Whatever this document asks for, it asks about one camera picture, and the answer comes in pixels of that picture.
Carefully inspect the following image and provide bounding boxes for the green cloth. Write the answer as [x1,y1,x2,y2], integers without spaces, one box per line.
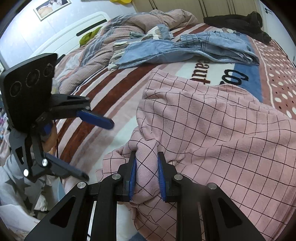
[79,27,101,47]

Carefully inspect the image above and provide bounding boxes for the grey star pajama trousers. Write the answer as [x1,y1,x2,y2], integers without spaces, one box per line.
[1,154,62,240]

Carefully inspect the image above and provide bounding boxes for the white headboard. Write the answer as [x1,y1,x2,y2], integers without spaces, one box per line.
[30,11,110,58]

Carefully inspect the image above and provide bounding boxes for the black camera box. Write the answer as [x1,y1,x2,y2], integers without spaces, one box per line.
[1,53,58,133]

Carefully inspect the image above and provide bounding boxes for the framed wall picture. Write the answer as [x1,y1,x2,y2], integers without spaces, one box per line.
[34,0,71,21]

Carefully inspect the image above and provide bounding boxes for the yellow object on wardrobe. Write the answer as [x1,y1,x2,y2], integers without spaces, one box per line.
[110,0,132,5]

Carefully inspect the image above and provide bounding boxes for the beige wardrobe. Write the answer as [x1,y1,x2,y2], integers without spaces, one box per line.
[132,0,261,23]

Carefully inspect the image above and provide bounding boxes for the pink brown quilt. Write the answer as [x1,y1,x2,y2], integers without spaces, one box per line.
[52,9,198,94]

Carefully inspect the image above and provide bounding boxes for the black garment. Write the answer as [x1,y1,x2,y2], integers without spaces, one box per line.
[203,11,271,45]

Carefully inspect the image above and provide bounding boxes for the person's left hand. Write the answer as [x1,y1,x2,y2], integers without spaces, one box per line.
[42,124,58,154]

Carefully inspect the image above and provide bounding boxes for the white door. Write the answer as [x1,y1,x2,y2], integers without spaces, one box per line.
[259,1,295,64]

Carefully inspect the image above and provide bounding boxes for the striped pink bed blanket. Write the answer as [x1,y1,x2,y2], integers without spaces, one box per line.
[52,22,296,241]

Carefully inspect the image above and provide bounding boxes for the light blue denim jeans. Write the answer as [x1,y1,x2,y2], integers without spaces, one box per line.
[108,31,259,70]

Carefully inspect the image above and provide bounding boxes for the pink checked pants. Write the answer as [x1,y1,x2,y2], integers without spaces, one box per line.
[102,70,295,240]

